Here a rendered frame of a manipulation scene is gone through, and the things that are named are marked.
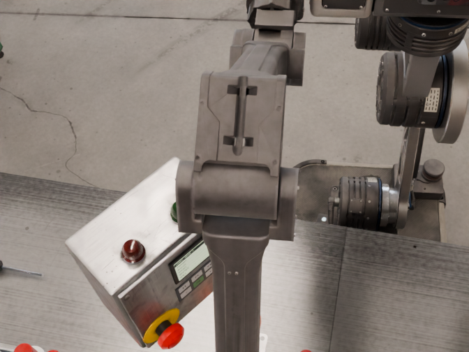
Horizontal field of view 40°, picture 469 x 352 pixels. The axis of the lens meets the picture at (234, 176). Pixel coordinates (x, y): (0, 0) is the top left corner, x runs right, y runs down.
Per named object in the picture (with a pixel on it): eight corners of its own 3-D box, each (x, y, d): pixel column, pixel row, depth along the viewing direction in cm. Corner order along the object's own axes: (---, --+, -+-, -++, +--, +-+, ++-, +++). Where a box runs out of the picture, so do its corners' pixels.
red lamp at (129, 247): (118, 253, 72) (114, 244, 70) (136, 239, 73) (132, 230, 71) (132, 269, 71) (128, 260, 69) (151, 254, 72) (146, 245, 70)
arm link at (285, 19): (295, 2, 92) (257, 1, 92) (290, 56, 86) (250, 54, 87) (293, 47, 100) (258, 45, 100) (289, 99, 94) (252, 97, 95)
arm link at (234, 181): (302, 75, 52) (180, 68, 53) (291, 230, 57) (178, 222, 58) (306, 28, 95) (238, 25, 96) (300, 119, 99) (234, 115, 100)
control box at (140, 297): (101, 302, 90) (61, 241, 74) (193, 225, 95) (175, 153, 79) (146, 354, 85) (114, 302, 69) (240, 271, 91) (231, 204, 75)
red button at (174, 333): (147, 330, 81) (162, 348, 80) (170, 310, 82) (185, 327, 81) (152, 340, 84) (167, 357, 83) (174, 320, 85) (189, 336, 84)
